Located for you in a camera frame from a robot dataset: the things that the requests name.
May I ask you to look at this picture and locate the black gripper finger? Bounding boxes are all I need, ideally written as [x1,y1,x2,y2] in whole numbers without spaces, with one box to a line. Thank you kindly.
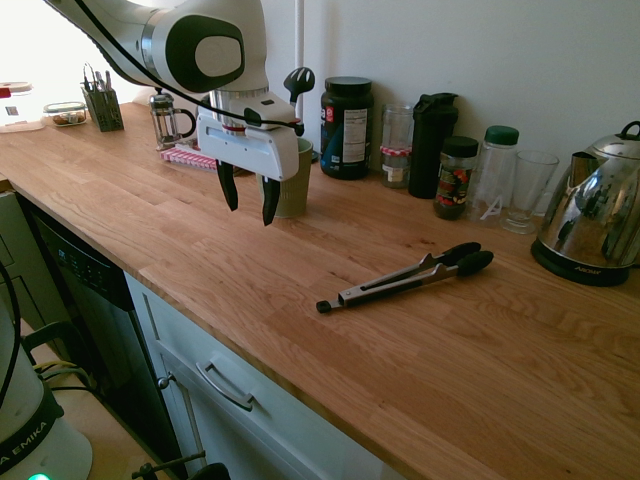
[259,175,283,227]
[215,159,240,213]

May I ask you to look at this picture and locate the black protein powder tub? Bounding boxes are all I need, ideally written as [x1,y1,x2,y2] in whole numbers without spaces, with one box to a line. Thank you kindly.
[319,76,376,181]

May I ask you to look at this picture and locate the stainless steel electric kettle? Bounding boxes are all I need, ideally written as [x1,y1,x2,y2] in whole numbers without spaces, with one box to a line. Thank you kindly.
[536,120,640,269]

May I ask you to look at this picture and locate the spice jar with black lid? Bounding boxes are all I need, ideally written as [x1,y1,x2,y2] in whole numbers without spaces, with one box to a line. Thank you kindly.
[432,135,480,221]

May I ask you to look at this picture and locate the steel tongs with black tips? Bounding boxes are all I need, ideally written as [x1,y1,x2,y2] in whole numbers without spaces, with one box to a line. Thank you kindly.
[315,241,495,315]

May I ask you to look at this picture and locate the black kettle base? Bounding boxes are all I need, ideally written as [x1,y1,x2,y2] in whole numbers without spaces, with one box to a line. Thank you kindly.
[529,238,633,288]

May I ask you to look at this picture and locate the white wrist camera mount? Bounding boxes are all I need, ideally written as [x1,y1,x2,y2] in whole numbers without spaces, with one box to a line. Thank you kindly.
[228,95,304,133]

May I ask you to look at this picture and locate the tall white candle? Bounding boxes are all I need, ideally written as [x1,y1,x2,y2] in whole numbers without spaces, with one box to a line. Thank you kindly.
[293,0,308,121]

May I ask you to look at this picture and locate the black slotted spatula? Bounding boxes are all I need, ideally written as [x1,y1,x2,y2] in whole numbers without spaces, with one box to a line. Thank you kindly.
[283,66,317,121]

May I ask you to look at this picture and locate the green ribbed utensil holder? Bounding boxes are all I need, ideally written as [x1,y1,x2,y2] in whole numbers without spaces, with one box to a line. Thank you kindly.
[255,137,315,220]

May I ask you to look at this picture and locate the white container with red clip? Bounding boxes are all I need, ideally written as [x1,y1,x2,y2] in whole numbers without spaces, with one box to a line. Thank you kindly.
[0,80,47,134]

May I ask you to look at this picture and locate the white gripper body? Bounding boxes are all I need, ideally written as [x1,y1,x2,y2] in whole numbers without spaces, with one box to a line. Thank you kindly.
[196,112,301,183]

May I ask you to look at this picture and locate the clear bottle with green lid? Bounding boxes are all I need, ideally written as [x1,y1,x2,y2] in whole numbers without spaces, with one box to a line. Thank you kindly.
[467,125,521,229]

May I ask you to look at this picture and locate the glass jar with checked band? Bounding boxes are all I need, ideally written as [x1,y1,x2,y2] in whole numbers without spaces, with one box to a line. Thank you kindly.
[380,103,416,190]

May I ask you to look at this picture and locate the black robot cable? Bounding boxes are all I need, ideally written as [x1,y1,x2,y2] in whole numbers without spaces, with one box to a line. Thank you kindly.
[73,0,306,137]

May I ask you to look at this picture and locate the clear footed drinking glass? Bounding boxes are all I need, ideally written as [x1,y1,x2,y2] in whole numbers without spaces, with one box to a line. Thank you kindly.
[499,149,561,236]

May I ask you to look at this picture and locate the red checkered book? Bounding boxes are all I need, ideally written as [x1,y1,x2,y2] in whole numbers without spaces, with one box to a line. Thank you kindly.
[159,139,221,174]

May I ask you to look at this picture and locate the grey cutlery caddy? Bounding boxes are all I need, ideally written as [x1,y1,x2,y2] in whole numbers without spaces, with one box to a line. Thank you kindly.
[80,87,126,134]

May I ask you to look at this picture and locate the white kitchen cabinet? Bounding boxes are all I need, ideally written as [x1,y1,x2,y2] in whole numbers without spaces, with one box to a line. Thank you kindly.
[123,272,406,480]

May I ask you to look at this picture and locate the glass food container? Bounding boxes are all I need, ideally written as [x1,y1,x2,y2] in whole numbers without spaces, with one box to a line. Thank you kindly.
[42,100,88,128]

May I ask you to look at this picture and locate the metal drawer handle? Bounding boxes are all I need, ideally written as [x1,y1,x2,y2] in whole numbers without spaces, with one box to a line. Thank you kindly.
[195,356,257,413]

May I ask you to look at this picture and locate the black shaker bottle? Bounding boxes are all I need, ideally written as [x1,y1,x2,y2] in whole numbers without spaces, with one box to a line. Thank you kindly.
[407,92,460,200]

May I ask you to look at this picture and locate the black dishwasher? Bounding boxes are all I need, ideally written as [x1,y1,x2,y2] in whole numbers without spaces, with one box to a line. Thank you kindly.
[18,197,185,480]

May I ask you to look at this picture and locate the glass French press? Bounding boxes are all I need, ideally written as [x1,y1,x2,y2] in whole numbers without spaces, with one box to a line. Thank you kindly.
[149,88,198,152]

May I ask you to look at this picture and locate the yellow and green cables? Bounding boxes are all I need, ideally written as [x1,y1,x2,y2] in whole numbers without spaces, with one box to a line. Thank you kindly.
[31,358,94,392]

